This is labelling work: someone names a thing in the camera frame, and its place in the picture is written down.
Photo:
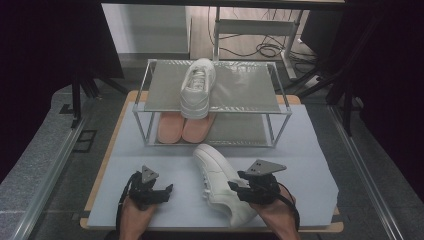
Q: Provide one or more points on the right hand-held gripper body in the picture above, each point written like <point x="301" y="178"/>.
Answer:
<point x="263" y="190"/>

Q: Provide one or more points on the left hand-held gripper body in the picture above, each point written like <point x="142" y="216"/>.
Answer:
<point x="143" y="193"/>

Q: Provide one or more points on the white sneaker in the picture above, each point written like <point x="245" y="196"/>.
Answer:
<point x="220" y="180"/>
<point x="196" y="90"/>

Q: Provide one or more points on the pink slipper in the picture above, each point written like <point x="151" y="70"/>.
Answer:
<point x="198" y="130"/>
<point x="170" y="128"/>

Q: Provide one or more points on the metal two-tier shoe rack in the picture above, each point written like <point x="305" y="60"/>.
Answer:
<point x="246" y="90"/>

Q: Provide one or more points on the person's left hand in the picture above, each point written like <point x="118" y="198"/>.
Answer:
<point x="135" y="220"/>

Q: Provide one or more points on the person's right hand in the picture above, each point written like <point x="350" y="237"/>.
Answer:
<point x="276" y="216"/>

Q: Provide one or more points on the white foam mat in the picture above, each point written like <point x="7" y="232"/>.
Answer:
<point x="300" y="186"/>

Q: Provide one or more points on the black stand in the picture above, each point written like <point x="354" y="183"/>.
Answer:
<point x="348" y="100"/>
<point x="76" y="96"/>

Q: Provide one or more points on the white power strip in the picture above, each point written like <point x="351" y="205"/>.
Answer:
<point x="314" y="81"/>

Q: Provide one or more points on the white board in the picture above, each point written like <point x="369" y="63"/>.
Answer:
<point x="146" y="28"/>

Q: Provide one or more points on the aluminium rail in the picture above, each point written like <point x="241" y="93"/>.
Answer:
<point x="50" y="180"/>
<point x="366" y="180"/>

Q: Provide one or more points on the white desk frame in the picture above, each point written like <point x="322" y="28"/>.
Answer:
<point x="253" y="27"/>

